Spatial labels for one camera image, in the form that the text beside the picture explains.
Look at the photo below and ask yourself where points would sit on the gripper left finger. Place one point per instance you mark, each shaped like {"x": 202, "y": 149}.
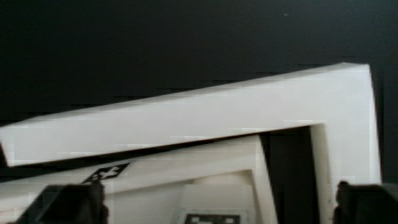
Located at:
{"x": 69, "y": 204}

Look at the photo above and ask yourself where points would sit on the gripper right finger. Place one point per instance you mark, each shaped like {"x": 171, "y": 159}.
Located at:
{"x": 366, "y": 204}

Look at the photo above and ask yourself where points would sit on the white square tabletop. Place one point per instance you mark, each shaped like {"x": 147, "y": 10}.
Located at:
{"x": 144, "y": 182}

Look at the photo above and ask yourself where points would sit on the white table leg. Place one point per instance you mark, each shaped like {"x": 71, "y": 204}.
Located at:
{"x": 217, "y": 204}

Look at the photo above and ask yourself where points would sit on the white U-shaped obstacle fence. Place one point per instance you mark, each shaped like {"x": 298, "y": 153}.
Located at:
{"x": 316, "y": 98}

